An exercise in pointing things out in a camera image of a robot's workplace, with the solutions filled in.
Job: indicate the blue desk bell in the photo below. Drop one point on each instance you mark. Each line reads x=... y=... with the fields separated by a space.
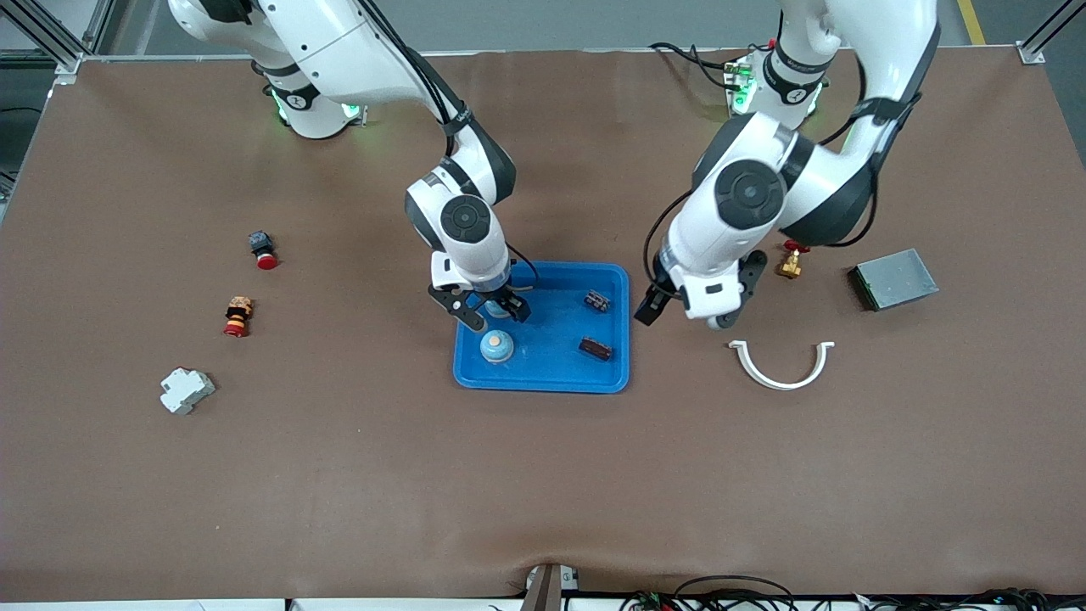
x=497 y=346
x=497 y=310

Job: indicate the dark brown electrolytic capacitor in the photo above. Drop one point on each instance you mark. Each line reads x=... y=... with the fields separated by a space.
x=596 y=349
x=596 y=300

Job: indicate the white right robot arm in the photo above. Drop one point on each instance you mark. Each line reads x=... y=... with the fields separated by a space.
x=339 y=51

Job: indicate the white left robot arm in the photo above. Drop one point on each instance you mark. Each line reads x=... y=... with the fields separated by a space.
x=747 y=195

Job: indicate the blue plastic tray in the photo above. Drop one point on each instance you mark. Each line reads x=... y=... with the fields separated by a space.
x=551 y=356

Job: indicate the grey metal box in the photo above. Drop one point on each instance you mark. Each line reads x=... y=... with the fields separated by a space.
x=895 y=278

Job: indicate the brown table mat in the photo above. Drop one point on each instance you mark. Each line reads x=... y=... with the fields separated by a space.
x=543 y=475

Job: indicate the red push button dark body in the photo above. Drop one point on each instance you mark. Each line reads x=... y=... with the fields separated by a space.
x=265 y=255

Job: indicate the red yellow emergency stop button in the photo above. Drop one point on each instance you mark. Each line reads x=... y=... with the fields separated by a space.
x=238 y=318

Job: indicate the white circuit breaker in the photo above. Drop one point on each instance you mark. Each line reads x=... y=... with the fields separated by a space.
x=185 y=392

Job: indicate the grey metal mount bracket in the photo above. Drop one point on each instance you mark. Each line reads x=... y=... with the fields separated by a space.
x=547 y=590

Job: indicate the aluminium frame post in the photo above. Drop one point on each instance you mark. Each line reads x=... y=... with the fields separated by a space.
x=1031 y=55
x=68 y=64

